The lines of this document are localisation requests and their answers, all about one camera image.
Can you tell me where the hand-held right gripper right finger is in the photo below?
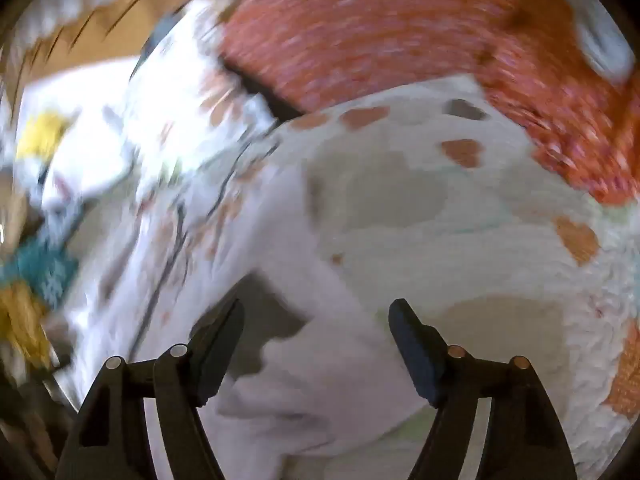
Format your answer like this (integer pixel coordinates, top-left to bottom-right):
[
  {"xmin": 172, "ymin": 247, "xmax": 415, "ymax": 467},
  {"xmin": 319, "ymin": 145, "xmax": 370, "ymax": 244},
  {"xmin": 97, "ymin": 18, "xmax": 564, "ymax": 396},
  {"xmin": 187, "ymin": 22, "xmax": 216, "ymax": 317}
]
[{"xmin": 389, "ymin": 298, "xmax": 571, "ymax": 480}]

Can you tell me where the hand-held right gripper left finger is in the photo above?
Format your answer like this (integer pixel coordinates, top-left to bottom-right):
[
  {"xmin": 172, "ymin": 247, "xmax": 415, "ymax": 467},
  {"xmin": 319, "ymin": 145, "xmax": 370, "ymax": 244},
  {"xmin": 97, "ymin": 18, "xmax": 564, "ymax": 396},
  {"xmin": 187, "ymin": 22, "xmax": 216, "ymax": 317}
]
[{"xmin": 55, "ymin": 298, "xmax": 246, "ymax": 480}]

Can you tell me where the small white garment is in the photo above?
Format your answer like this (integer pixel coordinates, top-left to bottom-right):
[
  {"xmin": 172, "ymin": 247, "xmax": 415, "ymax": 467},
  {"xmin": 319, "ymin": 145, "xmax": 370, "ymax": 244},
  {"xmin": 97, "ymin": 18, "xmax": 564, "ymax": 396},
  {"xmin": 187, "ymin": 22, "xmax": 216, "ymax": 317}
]
[{"xmin": 212, "ymin": 160, "xmax": 426, "ymax": 480}]

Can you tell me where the patchwork quilted blanket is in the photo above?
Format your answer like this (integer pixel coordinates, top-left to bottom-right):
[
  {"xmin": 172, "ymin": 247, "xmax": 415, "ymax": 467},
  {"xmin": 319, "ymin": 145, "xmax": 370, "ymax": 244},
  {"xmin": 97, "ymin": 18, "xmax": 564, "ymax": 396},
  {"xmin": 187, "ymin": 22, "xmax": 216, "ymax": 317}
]
[{"xmin": 270, "ymin": 77, "xmax": 640, "ymax": 480}]

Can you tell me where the white floral pillow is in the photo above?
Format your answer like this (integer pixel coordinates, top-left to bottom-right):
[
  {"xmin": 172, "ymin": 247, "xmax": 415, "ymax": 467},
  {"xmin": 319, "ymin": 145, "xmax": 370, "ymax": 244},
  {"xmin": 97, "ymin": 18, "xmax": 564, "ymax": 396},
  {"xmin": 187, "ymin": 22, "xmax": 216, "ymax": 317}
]
[{"xmin": 42, "ymin": 0, "xmax": 306, "ymax": 401}]

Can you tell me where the teal printed package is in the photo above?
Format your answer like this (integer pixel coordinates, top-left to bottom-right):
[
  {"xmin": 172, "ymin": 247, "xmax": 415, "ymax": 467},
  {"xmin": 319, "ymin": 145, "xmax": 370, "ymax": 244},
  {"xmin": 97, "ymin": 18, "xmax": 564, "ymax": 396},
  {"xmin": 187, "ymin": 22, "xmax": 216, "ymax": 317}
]
[{"xmin": 0, "ymin": 234, "xmax": 81, "ymax": 311}]

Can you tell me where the mustard yellow cloth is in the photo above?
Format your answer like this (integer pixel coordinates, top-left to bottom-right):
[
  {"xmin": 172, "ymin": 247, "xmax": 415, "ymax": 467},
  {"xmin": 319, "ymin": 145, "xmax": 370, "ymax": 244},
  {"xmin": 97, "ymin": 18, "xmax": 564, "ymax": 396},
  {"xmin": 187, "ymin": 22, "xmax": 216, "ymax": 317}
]
[{"xmin": 0, "ymin": 280, "xmax": 57, "ymax": 372}]

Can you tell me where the orange floral cloth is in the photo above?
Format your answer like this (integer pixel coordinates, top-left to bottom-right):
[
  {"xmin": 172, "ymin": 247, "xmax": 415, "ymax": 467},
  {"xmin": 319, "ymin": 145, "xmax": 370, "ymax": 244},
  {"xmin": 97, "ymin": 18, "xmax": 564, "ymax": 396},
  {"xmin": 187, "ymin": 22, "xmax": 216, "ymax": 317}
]
[{"xmin": 220, "ymin": 0, "xmax": 640, "ymax": 206}]

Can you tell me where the white object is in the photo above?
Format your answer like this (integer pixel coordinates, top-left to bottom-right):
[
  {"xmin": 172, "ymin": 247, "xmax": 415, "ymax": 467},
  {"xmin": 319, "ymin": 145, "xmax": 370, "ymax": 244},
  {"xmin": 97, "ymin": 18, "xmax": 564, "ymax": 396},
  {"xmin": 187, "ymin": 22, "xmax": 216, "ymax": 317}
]
[{"xmin": 574, "ymin": 0, "xmax": 632, "ymax": 81}]

